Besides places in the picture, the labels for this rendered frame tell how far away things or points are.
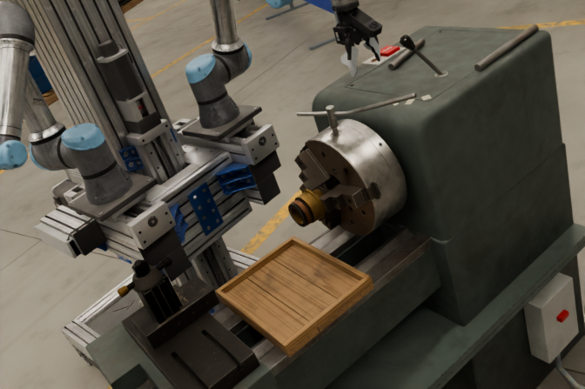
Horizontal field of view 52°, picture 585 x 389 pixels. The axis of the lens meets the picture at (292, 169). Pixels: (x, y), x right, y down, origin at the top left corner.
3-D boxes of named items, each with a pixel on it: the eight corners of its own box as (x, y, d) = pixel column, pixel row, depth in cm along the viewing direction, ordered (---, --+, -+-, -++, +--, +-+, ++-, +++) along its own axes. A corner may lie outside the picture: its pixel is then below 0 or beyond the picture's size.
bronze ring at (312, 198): (306, 180, 169) (281, 197, 165) (327, 188, 162) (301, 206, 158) (315, 206, 173) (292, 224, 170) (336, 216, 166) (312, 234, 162)
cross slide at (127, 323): (181, 295, 175) (175, 283, 173) (260, 365, 141) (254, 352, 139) (127, 332, 168) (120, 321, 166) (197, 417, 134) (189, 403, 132)
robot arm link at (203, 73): (189, 102, 218) (174, 67, 212) (214, 84, 226) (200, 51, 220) (211, 102, 210) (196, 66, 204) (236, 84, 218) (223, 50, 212)
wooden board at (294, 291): (296, 244, 190) (292, 235, 188) (374, 287, 162) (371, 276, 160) (219, 300, 177) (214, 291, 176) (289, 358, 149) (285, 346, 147)
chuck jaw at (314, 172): (333, 177, 174) (308, 145, 176) (339, 171, 169) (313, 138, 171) (305, 197, 169) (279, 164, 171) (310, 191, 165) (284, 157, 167)
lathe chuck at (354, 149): (333, 197, 194) (312, 112, 177) (406, 234, 170) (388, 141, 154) (312, 211, 190) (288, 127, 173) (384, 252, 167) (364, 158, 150)
